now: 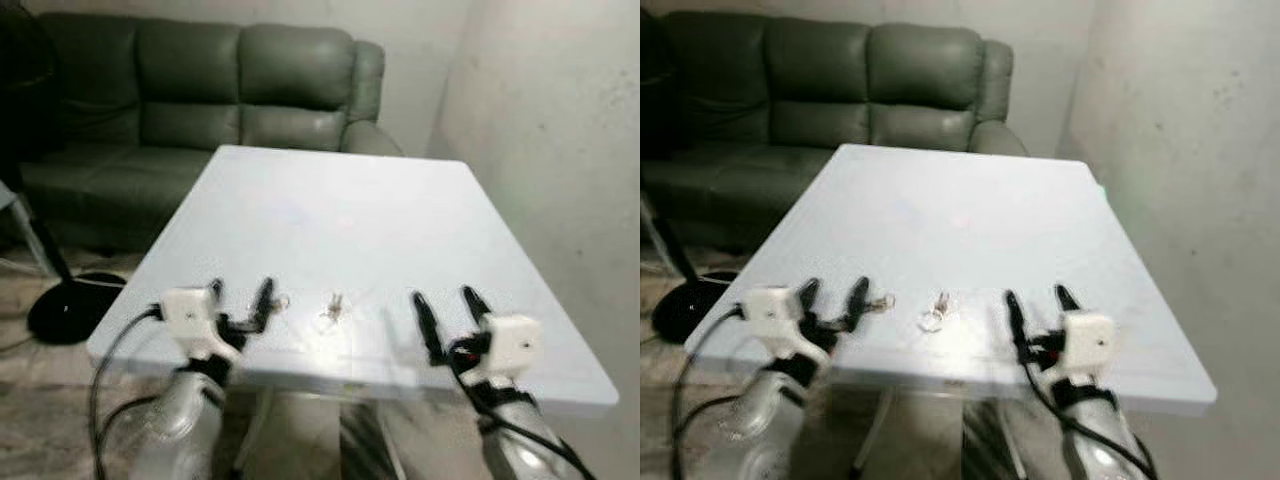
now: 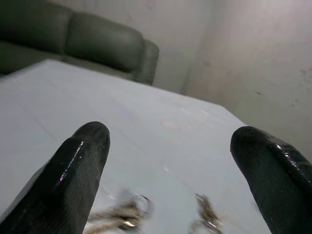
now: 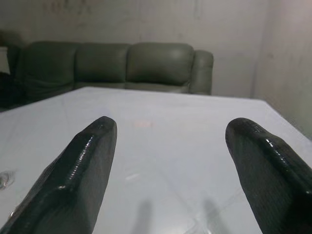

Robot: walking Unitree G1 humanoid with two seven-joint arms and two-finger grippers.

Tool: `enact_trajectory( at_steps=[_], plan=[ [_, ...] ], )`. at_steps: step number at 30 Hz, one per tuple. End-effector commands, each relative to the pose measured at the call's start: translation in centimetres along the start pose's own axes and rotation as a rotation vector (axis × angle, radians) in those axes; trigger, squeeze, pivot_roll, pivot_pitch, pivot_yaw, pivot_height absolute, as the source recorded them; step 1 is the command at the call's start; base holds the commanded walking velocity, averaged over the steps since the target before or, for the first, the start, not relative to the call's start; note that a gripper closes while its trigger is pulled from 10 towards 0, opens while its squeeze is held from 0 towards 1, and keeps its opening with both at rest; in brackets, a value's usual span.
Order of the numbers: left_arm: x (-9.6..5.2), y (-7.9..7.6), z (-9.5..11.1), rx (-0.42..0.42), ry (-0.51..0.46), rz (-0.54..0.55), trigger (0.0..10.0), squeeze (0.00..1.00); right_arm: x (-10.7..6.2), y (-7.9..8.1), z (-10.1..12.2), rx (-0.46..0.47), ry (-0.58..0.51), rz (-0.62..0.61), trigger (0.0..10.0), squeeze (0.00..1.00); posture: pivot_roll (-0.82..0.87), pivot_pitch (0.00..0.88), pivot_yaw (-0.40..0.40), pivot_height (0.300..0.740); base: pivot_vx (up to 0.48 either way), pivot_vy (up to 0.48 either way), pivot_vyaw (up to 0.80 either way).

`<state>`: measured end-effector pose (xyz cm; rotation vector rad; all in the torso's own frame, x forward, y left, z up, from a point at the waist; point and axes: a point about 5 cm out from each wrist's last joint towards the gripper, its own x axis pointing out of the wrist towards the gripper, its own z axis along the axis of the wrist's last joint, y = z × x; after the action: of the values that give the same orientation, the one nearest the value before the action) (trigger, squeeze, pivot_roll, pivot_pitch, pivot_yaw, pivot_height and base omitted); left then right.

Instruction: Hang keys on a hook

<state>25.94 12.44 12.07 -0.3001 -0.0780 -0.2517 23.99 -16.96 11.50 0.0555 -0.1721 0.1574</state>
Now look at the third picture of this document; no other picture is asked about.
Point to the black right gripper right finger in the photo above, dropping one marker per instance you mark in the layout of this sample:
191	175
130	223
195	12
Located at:
273	185

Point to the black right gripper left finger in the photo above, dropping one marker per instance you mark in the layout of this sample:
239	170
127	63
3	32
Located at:
73	185

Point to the silver key bunch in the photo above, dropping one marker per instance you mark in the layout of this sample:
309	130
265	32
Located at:
6	179

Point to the green leather sofa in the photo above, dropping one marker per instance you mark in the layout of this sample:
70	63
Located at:
156	63

